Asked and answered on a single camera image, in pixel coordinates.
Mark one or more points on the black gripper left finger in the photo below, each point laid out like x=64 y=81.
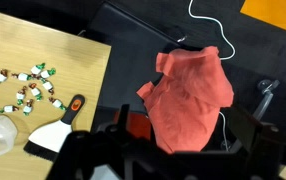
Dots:
x=83 y=153

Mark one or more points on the black chair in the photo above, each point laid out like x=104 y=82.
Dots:
x=129 y=50

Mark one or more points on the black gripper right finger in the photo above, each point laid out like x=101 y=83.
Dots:
x=266 y=150

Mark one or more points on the grey metal stand leg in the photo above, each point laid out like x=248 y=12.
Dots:
x=266 y=98

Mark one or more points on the white green candy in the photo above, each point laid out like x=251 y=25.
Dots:
x=35 y=70
x=20 y=96
x=45 y=74
x=35 y=91
x=47 y=85
x=1 y=77
x=23 y=77
x=9 y=108
x=27 y=108
x=57 y=103

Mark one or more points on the salmon red towel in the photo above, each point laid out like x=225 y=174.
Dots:
x=189 y=100

